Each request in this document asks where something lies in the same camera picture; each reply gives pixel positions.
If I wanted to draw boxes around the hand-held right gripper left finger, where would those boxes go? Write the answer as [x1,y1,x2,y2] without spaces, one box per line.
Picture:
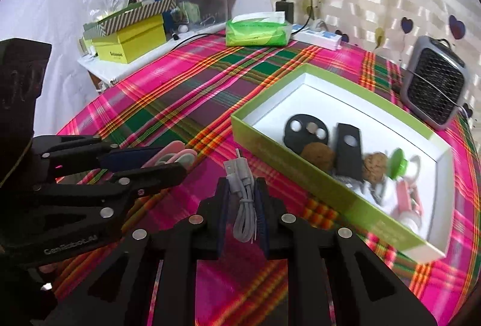
[56,177,231,326]

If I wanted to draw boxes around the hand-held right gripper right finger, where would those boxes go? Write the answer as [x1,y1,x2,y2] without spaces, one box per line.
[253,177,438,326]

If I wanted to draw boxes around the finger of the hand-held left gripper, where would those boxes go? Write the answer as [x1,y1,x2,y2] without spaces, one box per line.
[33,163,188,245]
[32,134,168,180]

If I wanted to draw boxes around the white usb cable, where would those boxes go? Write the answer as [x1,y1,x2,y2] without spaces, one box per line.
[223,149,260,243]

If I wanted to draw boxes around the pink ear hooks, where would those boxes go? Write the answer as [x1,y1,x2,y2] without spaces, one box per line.
[145,140,198,169]

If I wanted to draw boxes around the green and white cardboard box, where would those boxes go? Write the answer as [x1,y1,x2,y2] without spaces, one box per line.
[230,63,455,262]

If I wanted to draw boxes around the brown walnut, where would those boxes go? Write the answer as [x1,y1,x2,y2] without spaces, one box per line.
[362,152,389,184]
[301,143,336,172]

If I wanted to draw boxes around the black oval disc with buttons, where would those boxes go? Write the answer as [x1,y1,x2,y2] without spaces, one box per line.
[283,115,330,154]

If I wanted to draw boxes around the black rectangular light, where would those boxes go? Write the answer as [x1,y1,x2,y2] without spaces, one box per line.
[334,122,364,182]

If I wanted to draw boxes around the white ribbed round gadget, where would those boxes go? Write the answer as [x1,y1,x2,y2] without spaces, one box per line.
[363,181,395,206]

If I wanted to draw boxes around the green and white mushroom-shaped gadget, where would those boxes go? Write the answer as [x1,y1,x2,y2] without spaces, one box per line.
[389,147,423,180]

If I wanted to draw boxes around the white side table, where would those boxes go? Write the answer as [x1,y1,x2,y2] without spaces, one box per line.
[77,44,177,86]

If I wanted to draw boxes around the yellow-green box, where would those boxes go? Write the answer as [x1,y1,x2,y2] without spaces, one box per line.
[92,14,167,64]

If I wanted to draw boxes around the striped flat box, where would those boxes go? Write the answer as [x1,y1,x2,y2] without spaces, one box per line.
[83,0,177,39]

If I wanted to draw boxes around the clear plastic storage bin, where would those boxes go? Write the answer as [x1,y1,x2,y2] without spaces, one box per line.
[165,0,230,33]

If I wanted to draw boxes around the green tissue pack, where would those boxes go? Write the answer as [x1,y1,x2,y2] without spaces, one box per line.
[225,11,293,47]

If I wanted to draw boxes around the white power strip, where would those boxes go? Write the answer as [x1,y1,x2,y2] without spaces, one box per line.
[292,24,342,50]

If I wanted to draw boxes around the black power adapter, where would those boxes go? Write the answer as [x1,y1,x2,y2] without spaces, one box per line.
[276,1,296,26]

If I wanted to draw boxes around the small grey heater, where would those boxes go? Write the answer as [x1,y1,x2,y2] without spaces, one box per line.
[400,36,472,130]

